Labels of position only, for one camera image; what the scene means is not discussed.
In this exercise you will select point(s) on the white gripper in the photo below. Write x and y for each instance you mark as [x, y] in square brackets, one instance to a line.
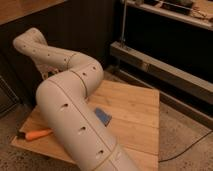
[47, 71]

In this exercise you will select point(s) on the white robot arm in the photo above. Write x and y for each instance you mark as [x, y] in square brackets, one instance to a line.
[61, 99]

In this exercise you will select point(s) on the orange toy carrot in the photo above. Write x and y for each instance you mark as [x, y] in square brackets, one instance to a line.
[33, 135]

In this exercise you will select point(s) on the metal shelf rack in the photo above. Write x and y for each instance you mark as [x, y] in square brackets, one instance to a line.
[167, 51]

